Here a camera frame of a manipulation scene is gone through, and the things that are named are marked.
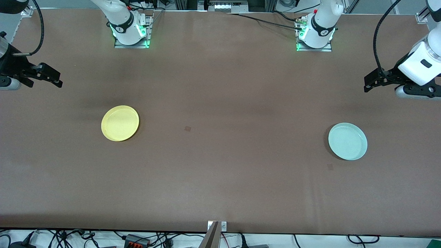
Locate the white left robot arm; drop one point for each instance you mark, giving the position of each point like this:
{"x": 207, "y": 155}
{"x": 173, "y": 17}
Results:
{"x": 324, "y": 20}

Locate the pale green round plate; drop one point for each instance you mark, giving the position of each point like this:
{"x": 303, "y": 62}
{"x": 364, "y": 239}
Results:
{"x": 347, "y": 141}

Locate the green board corner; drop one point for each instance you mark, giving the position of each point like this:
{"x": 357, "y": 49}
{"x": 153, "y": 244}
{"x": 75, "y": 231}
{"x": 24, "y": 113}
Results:
{"x": 434, "y": 244}

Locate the black plug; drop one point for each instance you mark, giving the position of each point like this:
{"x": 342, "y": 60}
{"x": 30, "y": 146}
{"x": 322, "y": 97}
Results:
{"x": 243, "y": 241}

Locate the white bracket plate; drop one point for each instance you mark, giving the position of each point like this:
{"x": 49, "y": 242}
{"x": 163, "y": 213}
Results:
{"x": 224, "y": 226}

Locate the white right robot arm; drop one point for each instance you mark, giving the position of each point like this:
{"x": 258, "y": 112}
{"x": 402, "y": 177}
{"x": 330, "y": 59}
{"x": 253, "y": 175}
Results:
{"x": 120, "y": 20}

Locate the grey device with sockets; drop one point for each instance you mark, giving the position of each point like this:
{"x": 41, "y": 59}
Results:
{"x": 225, "y": 7}

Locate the black power adapter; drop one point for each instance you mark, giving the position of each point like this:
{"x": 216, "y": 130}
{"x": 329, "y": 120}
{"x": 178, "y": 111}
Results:
{"x": 20, "y": 245}

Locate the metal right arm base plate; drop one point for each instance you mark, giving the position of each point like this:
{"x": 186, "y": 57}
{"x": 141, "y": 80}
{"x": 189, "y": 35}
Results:
{"x": 149, "y": 27}

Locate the black red connector block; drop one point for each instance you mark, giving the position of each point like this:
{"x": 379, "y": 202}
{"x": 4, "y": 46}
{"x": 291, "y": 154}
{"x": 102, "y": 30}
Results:
{"x": 136, "y": 240}

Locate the yellow round plate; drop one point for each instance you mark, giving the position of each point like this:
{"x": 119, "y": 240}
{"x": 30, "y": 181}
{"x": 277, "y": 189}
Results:
{"x": 120, "y": 123}

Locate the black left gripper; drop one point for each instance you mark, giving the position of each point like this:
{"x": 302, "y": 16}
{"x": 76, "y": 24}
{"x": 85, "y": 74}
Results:
{"x": 395, "y": 73}

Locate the silver corner bracket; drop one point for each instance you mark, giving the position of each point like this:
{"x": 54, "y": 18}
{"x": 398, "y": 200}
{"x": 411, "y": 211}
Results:
{"x": 27, "y": 12}
{"x": 422, "y": 18}

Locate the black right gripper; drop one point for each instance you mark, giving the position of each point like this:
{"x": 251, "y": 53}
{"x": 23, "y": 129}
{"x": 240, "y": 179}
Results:
{"x": 13, "y": 65}

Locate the grey metal camera post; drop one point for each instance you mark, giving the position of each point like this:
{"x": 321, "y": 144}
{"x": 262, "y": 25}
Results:
{"x": 211, "y": 237}

